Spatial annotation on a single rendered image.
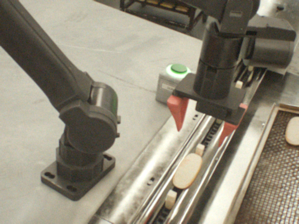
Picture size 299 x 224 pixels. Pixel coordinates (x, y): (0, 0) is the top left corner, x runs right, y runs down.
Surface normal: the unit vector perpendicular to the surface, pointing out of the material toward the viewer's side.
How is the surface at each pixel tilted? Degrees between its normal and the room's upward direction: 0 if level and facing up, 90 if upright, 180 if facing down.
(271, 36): 90
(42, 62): 88
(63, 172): 90
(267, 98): 0
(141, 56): 0
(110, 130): 90
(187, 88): 1
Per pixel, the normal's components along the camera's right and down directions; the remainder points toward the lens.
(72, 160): -0.22, 0.55
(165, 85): -0.44, 0.48
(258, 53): 0.04, 0.42
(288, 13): 0.11, -0.80
